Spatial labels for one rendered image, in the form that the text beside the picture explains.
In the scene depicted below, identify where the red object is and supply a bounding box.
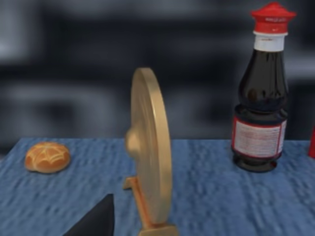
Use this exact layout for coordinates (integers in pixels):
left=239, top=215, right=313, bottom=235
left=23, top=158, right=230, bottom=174
left=308, top=124, right=315, bottom=158

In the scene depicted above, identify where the dark sauce bottle red cap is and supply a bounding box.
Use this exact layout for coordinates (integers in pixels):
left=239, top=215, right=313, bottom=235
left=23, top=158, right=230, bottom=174
left=230, top=1, right=297, bottom=173

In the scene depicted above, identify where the round bread roll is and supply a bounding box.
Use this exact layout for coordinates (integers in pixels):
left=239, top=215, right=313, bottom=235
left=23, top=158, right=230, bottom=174
left=24, top=142, right=71, bottom=174

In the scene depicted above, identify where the gold round disc on stand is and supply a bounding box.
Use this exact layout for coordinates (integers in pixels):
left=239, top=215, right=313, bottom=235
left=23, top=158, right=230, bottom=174
left=122, top=67, right=180, bottom=236

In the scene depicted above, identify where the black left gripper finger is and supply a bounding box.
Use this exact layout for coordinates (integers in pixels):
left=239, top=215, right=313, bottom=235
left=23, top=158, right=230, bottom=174
left=62, top=193, right=115, bottom=236

